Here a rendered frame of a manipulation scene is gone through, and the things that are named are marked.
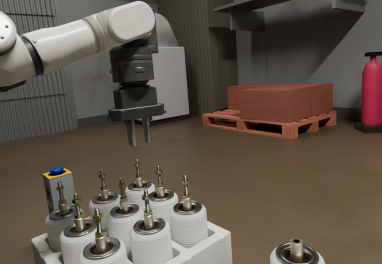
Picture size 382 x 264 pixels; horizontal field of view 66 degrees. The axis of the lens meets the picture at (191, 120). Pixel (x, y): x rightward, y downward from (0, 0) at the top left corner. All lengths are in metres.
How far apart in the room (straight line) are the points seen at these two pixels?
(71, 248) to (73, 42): 0.45
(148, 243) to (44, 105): 3.22
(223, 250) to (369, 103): 2.14
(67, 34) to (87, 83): 3.42
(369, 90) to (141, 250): 2.34
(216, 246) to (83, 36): 0.57
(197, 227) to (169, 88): 2.90
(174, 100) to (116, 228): 2.91
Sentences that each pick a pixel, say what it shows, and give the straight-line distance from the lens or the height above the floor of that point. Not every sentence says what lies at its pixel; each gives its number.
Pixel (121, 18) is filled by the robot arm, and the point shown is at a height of 0.71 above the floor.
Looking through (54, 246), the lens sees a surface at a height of 0.18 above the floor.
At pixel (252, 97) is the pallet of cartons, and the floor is 0.33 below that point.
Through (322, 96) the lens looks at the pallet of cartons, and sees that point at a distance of 2.87.
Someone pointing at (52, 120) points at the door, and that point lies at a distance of 3.83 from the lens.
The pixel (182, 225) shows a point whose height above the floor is 0.23.
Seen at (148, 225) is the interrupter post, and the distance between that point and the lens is 0.72.
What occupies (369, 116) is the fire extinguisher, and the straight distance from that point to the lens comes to 2.77.
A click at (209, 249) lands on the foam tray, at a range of 0.78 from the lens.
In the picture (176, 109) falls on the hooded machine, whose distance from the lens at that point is 3.63.
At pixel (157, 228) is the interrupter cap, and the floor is 0.25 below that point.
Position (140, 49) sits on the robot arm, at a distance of 0.61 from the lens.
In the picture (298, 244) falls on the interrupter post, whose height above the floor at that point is 0.28.
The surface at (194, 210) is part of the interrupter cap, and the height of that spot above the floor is 0.25.
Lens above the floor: 0.60
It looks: 10 degrees down
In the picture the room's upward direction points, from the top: 5 degrees counter-clockwise
